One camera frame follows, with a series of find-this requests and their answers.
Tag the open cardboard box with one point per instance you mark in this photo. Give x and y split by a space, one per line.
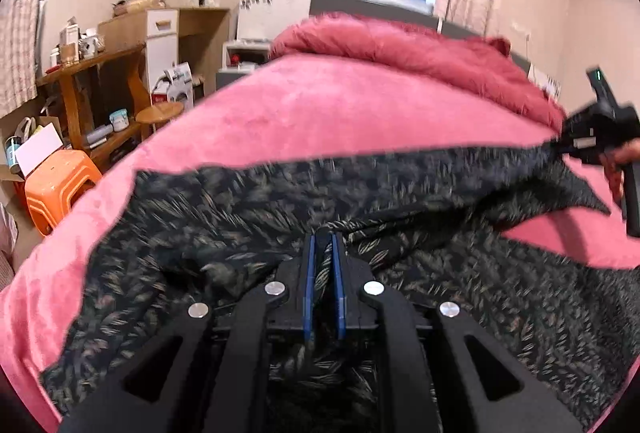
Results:
40 148

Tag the person's right hand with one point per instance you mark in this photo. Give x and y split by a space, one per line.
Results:
614 173

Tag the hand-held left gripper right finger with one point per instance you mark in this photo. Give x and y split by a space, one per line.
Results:
339 283

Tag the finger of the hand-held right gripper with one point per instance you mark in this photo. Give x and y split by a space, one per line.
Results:
561 143

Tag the white patterned mug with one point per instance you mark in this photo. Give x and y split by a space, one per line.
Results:
90 47

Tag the white board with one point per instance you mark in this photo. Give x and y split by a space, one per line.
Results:
280 15

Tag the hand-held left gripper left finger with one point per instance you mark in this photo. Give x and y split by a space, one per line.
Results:
310 283

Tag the black leaf-print pants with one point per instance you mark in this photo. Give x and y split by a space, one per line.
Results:
200 223

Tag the grey headboard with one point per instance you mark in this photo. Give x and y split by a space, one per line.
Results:
360 5

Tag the orange plastic stool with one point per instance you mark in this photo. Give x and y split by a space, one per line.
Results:
55 183

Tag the pink bed blanket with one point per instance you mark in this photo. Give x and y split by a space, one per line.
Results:
325 113

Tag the white nightstand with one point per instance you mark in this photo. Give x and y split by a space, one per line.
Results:
245 49

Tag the plaid curtain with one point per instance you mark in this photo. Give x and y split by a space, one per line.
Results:
20 38

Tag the red fluffy blanket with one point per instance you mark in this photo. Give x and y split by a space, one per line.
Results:
400 48

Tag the beige bundle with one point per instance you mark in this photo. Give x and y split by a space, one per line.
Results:
137 4

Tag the wooden cabinet with white drawers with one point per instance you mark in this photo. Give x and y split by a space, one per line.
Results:
200 38

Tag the wooden desk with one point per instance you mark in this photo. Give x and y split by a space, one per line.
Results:
75 68

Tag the white jar with teal lid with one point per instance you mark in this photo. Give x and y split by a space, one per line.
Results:
119 120

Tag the printed appliance box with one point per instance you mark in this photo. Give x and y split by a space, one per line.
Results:
177 83

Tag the round wooden stool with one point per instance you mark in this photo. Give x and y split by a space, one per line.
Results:
160 110

